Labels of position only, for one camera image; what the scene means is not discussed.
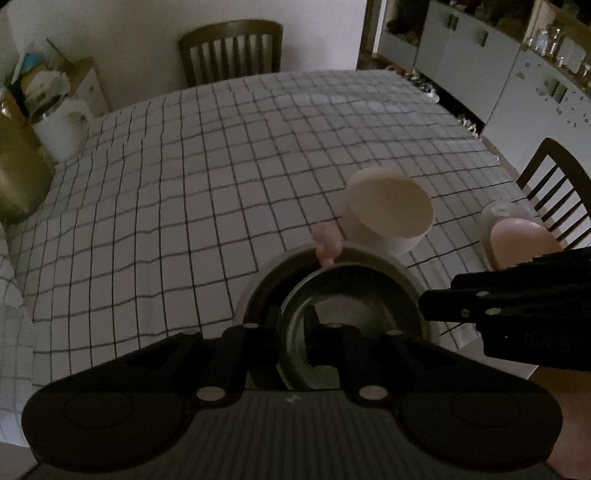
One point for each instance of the pink steel-lined bowl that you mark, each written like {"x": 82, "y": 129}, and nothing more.
{"x": 351, "y": 291}

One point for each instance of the far wooden chair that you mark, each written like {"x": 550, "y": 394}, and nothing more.
{"x": 229, "y": 50}

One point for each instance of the white checkered tablecloth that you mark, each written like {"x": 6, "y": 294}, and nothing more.
{"x": 174, "y": 203}

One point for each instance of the wooden chair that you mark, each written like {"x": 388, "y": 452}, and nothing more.
{"x": 229, "y": 50}
{"x": 558, "y": 188}

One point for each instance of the gold thermos jug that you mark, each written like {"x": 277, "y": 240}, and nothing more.
{"x": 25, "y": 175}

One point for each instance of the large white plate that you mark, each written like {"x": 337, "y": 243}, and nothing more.
{"x": 494, "y": 212}

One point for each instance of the small wooden side cabinet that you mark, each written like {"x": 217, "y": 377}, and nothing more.
{"x": 36, "y": 86}

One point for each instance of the pink bear-shaped plate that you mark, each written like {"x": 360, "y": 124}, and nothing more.
{"x": 513, "y": 241}

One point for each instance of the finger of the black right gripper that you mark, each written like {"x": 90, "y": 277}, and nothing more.
{"x": 536, "y": 312}

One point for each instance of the large stainless steel bowl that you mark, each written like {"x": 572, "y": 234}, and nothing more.
{"x": 261, "y": 302}

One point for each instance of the white electric kettle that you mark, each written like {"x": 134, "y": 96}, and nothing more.
{"x": 61, "y": 126}

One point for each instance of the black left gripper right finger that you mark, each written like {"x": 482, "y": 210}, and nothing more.
{"x": 457, "y": 411}

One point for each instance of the white cabinet wall unit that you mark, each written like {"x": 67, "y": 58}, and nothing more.
{"x": 520, "y": 68}

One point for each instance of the cream white bowl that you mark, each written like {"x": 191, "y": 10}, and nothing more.
{"x": 386, "y": 210}

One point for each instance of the right wooden chair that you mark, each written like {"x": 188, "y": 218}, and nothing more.
{"x": 558, "y": 188}

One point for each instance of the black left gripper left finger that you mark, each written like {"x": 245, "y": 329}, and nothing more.
{"x": 130, "y": 410}

